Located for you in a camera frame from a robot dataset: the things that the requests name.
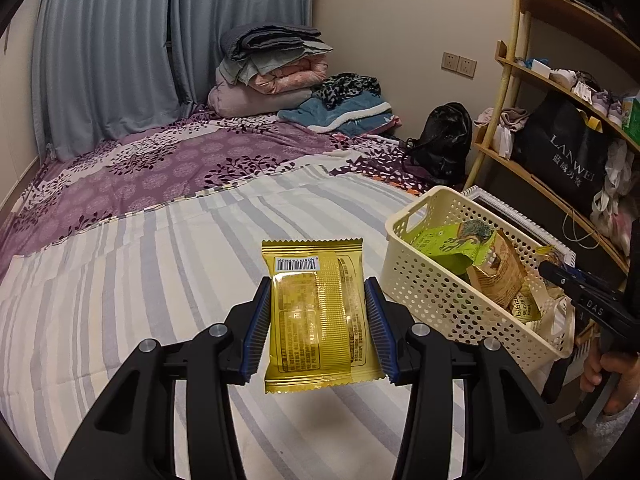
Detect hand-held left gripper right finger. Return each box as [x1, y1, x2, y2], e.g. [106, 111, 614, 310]
[363, 276, 583, 480]

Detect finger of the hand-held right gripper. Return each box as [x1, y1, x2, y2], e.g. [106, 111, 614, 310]
[555, 261, 620, 297]
[537, 259, 587, 302]

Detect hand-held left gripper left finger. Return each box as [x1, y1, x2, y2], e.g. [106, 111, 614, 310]
[54, 276, 273, 480]

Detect yellow biscuit packet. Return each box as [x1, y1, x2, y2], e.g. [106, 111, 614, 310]
[507, 290, 543, 326]

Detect brown snack bag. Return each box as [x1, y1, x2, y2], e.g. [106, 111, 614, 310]
[467, 230, 528, 308]

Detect small gold foil snack packet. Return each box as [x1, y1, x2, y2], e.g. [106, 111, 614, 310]
[261, 238, 385, 395]

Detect cream perforated plastic basket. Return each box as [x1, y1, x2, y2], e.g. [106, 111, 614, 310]
[384, 185, 576, 376]

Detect green seaweed snack packet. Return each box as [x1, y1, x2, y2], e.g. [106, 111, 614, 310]
[410, 220, 498, 273]

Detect person's right hand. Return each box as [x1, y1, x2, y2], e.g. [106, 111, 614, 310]
[580, 330, 640, 416]

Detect white framed panel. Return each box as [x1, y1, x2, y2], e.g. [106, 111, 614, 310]
[460, 185, 576, 266]

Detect white hanging plastic bags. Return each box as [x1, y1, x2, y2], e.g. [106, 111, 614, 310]
[592, 140, 640, 256]

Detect striped blanket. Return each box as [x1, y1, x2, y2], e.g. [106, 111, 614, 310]
[0, 162, 551, 480]

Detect black printed shopping bag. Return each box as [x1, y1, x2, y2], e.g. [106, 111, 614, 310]
[512, 91, 618, 216]

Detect beige cloth on rack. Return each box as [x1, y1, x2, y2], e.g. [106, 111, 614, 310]
[474, 107, 530, 158]

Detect green box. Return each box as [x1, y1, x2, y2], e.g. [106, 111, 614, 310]
[622, 95, 640, 141]

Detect purple and white shoes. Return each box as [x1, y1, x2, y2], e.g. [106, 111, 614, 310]
[590, 87, 626, 126]

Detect black backpack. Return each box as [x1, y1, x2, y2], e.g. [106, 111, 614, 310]
[400, 102, 473, 186]

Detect purple floral bedsheet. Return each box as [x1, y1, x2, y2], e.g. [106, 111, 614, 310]
[0, 105, 436, 281]

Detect blue fleece garment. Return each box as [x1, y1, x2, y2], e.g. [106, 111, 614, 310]
[277, 91, 401, 136]

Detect wooden shelf rack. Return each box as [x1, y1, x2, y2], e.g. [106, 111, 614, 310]
[462, 0, 640, 276]

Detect leopard print cloth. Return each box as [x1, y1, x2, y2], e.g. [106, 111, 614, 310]
[312, 73, 382, 111]

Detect folded pink floral quilt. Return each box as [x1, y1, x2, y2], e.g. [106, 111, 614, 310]
[247, 55, 331, 95]

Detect folded grey-green cloth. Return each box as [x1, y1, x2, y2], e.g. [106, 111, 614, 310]
[216, 42, 333, 83]

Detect folded dark grey blanket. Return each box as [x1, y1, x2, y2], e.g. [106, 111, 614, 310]
[220, 22, 323, 61]

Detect blue-grey curtain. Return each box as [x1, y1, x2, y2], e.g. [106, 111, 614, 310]
[31, 0, 318, 161]

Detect white cable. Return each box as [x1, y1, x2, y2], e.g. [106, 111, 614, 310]
[562, 210, 601, 248]

